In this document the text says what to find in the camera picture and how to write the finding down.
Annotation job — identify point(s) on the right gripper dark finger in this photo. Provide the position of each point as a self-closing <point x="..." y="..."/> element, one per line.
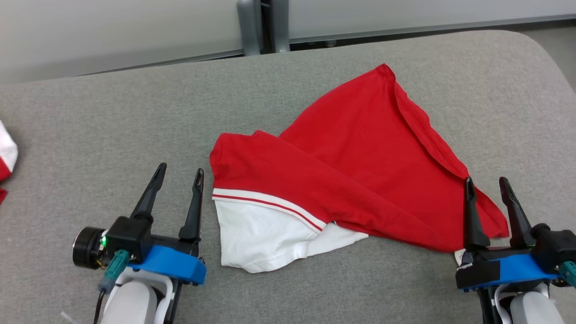
<point x="472" y="225"/>
<point x="517" y="225"/>

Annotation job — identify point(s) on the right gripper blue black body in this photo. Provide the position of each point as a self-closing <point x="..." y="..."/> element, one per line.
<point x="508" y="270"/>

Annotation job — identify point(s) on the red shorts with white trim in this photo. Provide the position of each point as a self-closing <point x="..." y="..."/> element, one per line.
<point x="6" y="148"/>

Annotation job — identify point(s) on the red white basketball jersey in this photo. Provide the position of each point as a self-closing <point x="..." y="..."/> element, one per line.
<point x="360" y="157"/>

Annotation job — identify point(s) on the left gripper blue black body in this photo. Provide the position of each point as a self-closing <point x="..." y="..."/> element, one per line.
<point x="175" y="263"/>

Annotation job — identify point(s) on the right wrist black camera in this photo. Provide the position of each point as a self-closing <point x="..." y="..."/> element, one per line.
<point x="553" y="247"/>

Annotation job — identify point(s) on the grey partition base rail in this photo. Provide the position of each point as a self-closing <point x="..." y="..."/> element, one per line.
<point x="405" y="30"/>
<point x="180" y="60"/>

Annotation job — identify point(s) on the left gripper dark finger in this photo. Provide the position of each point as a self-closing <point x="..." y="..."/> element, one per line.
<point x="194" y="216"/>
<point x="148" y="198"/>

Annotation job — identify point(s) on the grey rounded partition post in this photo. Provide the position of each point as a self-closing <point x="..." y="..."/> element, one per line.
<point x="280" y="24"/>
<point x="249" y="27"/>

